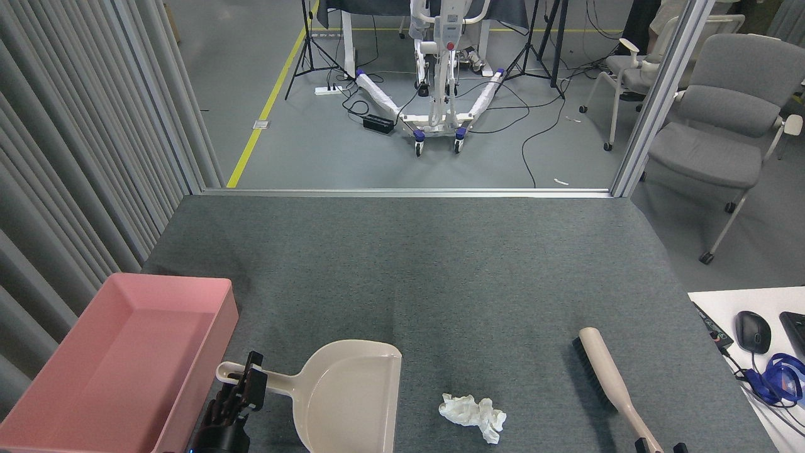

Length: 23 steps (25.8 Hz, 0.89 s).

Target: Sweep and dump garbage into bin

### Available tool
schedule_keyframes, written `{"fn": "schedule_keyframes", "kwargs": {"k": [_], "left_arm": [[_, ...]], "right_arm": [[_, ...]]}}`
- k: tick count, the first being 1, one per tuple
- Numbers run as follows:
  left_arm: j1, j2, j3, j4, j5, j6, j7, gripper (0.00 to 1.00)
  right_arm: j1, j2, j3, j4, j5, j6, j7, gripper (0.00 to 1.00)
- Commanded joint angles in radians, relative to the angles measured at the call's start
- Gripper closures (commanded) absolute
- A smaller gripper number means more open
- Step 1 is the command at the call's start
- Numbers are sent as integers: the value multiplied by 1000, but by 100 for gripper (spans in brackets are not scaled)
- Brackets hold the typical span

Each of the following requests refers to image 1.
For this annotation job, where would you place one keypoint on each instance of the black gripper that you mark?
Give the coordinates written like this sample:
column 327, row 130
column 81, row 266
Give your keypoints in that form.
column 220, row 439

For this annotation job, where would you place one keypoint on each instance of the beige hand brush black bristles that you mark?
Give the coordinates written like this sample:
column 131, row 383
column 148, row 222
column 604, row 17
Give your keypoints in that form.
column 604, row 365

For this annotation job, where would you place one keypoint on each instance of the beige plastic dustpan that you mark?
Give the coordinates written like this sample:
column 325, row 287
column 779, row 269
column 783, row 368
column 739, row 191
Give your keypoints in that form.
column 352, row 396

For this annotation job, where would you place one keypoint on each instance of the pink plastic bin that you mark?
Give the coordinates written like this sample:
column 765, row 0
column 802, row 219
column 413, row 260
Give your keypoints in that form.
column 107, row 371

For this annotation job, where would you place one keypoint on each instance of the blue headphones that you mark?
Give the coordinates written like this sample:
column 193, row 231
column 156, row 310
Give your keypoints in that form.
column 783, row 380

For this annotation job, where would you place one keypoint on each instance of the flat black device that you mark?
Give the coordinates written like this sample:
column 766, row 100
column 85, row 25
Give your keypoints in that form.
column 714, row 327

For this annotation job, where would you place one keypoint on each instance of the black computer mouse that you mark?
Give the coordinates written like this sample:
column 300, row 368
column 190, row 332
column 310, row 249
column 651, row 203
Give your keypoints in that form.
column 753, row 332

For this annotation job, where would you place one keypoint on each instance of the black keyboard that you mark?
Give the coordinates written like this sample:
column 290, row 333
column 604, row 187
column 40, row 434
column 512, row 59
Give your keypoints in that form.
column 795, row 330

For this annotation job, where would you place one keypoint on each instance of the white side table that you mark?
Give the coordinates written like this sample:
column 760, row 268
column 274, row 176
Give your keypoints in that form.
column 767, row 299

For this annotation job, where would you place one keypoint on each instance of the grey pleated curtain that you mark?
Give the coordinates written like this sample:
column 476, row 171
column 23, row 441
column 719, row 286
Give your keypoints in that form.
column 69, row 157

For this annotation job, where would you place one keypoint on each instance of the black power adapter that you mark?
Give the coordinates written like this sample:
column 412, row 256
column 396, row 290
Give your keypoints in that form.
column 378, row 123

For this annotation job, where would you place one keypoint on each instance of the white power strip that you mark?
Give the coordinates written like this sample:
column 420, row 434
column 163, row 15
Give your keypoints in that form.
column 328, row 90

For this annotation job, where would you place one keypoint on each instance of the white stand on wheels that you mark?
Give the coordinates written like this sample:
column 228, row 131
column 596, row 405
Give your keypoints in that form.
column 434, row 100

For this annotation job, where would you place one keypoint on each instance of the black tripod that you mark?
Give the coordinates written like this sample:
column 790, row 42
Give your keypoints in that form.
column 308, row 44
column 556, row 44

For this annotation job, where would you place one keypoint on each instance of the grey office chair white armrest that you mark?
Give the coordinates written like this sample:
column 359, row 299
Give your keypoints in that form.
column 629, row 69

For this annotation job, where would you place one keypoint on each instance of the table with dark cloth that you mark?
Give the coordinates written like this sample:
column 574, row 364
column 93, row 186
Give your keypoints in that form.
column 377, row 6

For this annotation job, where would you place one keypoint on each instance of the person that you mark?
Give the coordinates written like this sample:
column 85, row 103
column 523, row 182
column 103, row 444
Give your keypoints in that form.
column 638, row 25

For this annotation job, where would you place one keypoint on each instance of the silver table edge rail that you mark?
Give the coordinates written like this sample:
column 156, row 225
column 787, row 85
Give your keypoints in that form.
column 409, row 192

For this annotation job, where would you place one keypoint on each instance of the grey chair with white frame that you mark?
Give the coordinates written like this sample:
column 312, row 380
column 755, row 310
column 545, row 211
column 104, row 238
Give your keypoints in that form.
column 710, row 151

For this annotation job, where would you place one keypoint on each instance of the silver aluminium post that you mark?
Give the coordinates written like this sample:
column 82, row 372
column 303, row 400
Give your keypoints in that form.
column 660, row 100

